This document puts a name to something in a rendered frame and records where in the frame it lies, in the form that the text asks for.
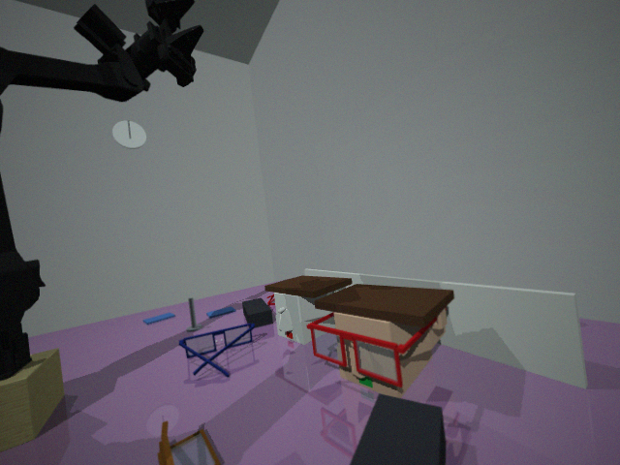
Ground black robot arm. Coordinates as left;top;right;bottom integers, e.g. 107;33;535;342
0;4;155;382

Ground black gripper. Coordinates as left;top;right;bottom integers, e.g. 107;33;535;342
132;0;203;80

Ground navy glasses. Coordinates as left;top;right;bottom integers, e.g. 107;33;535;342
179;324;255;378

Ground pale grey flat panel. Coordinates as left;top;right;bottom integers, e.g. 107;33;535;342
304;269;588;389

